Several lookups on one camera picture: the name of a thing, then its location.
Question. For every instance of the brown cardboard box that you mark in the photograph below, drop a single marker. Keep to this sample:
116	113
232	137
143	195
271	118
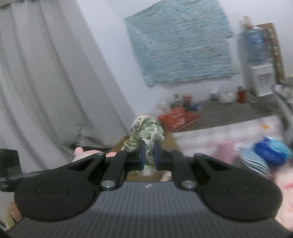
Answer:
169	141

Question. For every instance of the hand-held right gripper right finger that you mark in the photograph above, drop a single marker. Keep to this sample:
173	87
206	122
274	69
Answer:
157	154

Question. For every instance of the pink plush toy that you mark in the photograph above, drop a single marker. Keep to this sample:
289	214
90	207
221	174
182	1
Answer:
79	152

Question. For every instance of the light blue towel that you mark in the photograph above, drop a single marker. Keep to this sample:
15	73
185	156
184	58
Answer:
270	151

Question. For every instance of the green patterned cloth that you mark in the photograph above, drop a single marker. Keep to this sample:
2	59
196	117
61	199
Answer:
146	130

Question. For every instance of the pink checked bed sheet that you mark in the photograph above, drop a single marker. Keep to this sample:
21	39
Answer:
201	135

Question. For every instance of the clear plastic bag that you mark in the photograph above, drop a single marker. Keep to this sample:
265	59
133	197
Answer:
226	98

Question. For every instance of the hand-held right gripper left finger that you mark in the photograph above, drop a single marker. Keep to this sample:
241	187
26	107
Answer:
142	154

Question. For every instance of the red snack bag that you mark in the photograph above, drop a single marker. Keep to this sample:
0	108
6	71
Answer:
178	119

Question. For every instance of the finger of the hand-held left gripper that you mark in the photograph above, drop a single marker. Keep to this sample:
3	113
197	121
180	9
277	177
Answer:
9	160

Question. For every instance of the teal floral wall cloth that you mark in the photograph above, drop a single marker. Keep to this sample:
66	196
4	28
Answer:
180	41

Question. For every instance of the white curtain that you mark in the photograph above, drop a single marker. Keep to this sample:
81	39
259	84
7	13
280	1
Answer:
45	80

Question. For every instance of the small blue box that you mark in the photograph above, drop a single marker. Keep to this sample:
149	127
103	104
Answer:
194	106

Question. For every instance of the red thermos bottle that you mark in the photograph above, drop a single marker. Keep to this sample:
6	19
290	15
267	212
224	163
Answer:
240	95

